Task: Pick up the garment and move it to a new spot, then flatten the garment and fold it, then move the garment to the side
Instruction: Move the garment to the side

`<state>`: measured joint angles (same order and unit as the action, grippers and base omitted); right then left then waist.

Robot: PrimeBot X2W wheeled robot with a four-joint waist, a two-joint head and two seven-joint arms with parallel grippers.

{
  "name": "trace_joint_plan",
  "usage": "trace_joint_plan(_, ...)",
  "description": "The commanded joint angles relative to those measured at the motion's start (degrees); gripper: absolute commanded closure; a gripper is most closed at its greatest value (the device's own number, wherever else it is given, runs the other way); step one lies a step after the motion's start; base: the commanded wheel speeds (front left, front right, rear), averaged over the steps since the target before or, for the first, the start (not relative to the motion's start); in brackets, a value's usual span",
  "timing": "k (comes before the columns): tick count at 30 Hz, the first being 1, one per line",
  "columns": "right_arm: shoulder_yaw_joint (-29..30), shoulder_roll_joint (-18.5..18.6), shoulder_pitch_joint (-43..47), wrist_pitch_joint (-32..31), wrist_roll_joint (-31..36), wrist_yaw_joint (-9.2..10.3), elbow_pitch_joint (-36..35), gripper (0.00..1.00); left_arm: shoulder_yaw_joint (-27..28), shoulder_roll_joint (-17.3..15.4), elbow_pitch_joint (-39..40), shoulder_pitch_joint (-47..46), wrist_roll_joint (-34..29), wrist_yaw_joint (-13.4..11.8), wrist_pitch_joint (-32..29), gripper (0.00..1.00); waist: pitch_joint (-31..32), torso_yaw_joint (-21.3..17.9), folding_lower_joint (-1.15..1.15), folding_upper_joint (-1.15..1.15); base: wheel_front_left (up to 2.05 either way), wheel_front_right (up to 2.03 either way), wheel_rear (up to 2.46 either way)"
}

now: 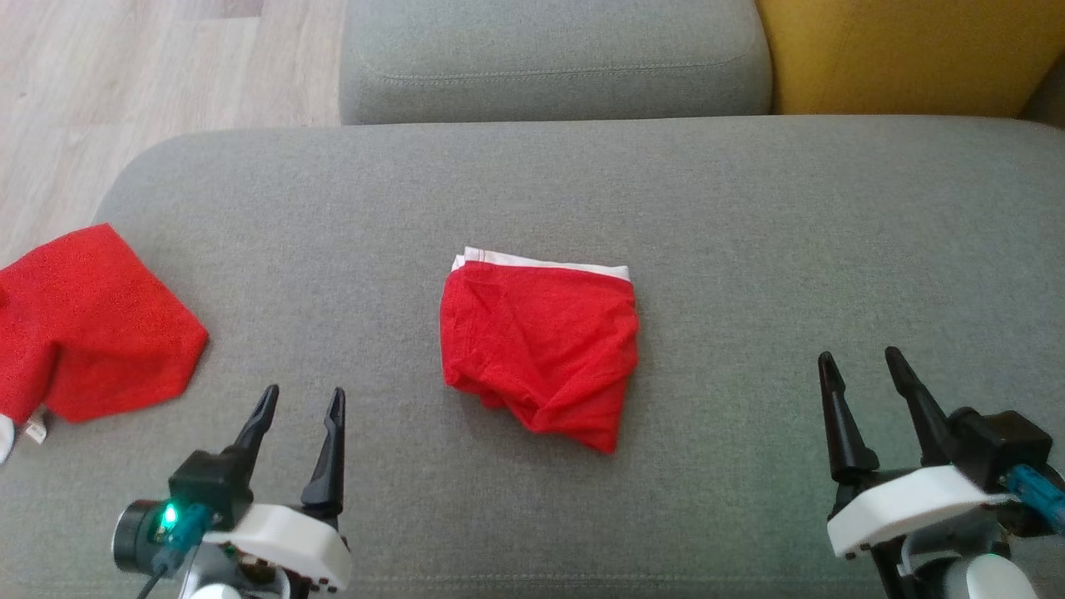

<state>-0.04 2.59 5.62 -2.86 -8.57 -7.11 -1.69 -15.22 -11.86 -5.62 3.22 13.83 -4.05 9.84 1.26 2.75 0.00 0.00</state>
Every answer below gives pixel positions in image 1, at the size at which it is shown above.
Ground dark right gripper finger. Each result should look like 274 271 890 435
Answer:
818 351 879 485
884 347 954 467

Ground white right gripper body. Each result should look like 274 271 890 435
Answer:
826 464 1012 560

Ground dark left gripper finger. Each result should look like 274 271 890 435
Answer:
225 385 280 467
301 389 346 525

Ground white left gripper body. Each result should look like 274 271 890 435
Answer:
204 503 350 593

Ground red jersey with white trim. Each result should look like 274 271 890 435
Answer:
0 223 209 463

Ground red printed sports shorts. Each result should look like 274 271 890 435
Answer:
439 246 640 454

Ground large grey fabric ottoman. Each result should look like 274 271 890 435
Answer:
0 115 1065 599

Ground large yellow sofa backrest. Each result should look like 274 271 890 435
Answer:
755 0 1065 117

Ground wide grey sofa seat cushion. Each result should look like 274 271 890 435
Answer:
339 0 773 126

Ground left camera cable blue plug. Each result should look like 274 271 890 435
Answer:
137 503 215 599

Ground camera cable blue plug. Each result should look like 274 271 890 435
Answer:
137 503 215 599
1003 466 1065 535

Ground right camera cable blue plug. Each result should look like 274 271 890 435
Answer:
1003 466 1065 535

